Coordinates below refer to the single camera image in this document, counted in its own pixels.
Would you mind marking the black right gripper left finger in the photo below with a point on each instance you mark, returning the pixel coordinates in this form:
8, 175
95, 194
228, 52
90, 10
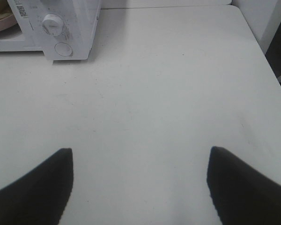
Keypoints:
40, 196

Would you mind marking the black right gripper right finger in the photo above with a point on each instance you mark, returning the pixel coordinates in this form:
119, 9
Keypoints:
241, 195

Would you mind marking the round door release button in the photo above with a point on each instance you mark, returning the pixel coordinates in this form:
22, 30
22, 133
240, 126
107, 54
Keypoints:
63, 49

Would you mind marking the pink round plate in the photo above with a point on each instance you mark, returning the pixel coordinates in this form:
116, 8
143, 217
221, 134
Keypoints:
7, 22

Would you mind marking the white microwave oven body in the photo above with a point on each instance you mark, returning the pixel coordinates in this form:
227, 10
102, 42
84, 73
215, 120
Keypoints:
80, 19

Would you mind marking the lower white timer knob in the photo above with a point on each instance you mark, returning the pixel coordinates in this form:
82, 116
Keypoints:
52, 24

